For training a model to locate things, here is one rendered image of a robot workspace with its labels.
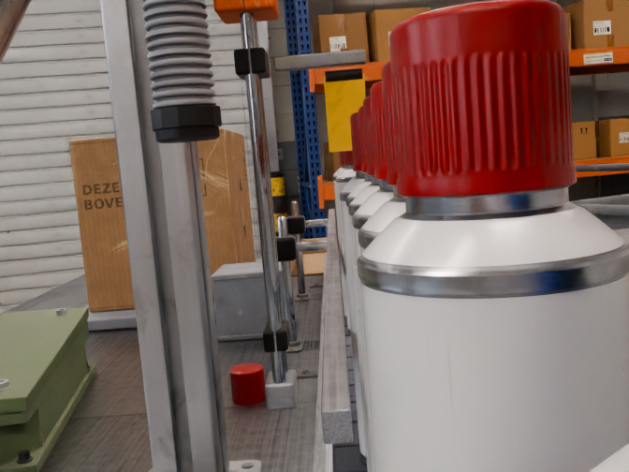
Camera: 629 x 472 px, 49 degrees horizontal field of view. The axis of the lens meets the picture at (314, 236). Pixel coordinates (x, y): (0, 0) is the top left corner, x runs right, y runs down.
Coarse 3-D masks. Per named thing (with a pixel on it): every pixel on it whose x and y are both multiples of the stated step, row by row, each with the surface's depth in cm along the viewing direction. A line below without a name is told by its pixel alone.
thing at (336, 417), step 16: (336, 240) 83; (336, 256) 69; (336, 272) 60; (336, 288) 52; (336, 304) 46; (336, 320) 42; (336, 336) 38; (336, 352) 35; (336, 368) 32; (336, 384) 30; (336, 400) 28; (336, 416) 27; (336, 432) 27; (352, 432) 27
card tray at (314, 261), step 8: (304, 240) 166; (312, 240) 166; (320, 240) 166; (304, 256) 163; (312, 256) 162; (320, 256) 161; (296, 264) 151; (304, 264) 150; (312, 264) 149; (320, 264) 148; (296, 272) 141; (304, 272) 140; (312, 272) 139; (320, 272) 138
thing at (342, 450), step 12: (348, 336) 69; (348, 348) 65; (348, 360) 61; (348, 372) 58; (336, 444) 44; (348, 444) 43; (336, 456) 42; (348, 456) 42; (336, 468) 40; (348, 468) 40; (360, 468) 40
